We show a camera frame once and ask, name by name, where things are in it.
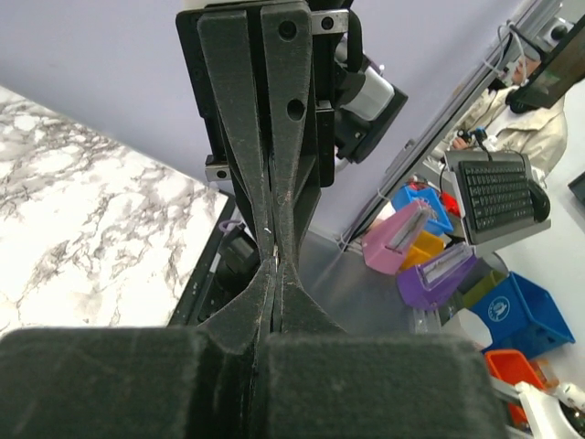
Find yellow plastic bin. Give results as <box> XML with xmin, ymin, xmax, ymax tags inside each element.
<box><xmin>400</xmin><ymin>230</ymin><xmax>445</xmax><ymax>271</ymax></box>

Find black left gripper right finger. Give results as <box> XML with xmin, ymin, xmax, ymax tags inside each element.
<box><xmin>262</xmin><ymin>260</ymin><xmax>506</xmax><ymax>438</ymax></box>

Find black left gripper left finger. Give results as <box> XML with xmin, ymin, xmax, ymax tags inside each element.
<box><xmin>0</xmin><ymin>260</ymin><xmax>278</xmax><ymax>439</ymax></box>

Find dark computer monitor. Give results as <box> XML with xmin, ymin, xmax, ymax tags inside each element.
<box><xmin>506</xmin><ymin>16</ymin><xmax>584</xmax><ymax>113</ymax></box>

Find purple gripper finger part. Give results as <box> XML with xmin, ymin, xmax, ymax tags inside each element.
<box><xmin>397</xmin><ymin>242</ymin><xmax>477</xmax><ymax>311</ymax></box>

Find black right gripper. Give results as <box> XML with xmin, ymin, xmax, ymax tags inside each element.
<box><xmin>175</xmin><ymin>0</ymin><xmax>351</xmax><ymax>266</ymax></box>

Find black table front rail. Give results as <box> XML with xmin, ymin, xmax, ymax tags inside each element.
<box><xmin>168</xmin><ymin>196</ymin><xmax>260</xmax><ymax>326</ymax></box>

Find small blue parts bin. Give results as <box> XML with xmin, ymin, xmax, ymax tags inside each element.
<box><xmin>391</xmin><ymin>185</ymin><xmax>454</xmax><ymax>237</ymax></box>

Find black computer keyboard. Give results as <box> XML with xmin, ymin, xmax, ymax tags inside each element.
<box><xmin>458</xmin><ymin>159</ymin><xmax>550</xmax><ymax>243</ymax></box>

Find pink gripper finger part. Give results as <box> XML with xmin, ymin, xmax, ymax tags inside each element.
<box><xmin>362</xmin><ymin>199</ymin><xmax>431</xmax><ymax>275</ymax></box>

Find seated person beige jacket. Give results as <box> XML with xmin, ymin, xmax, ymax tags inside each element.
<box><xmin>441</xmin><ymin>54</ymin><xmax>568</xmax><ymax>177</ymax></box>

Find orange plastic bin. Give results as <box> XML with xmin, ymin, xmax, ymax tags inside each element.
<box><xmin>484</xmin><ymin>349</ymin><xmax>549</xmax><ymax>426</ymax></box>

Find blue plastic bin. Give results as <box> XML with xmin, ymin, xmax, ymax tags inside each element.
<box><xmin>471</xmin><ymin>272</ymin><xmax>575</xmax><ymax>359</ymax></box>

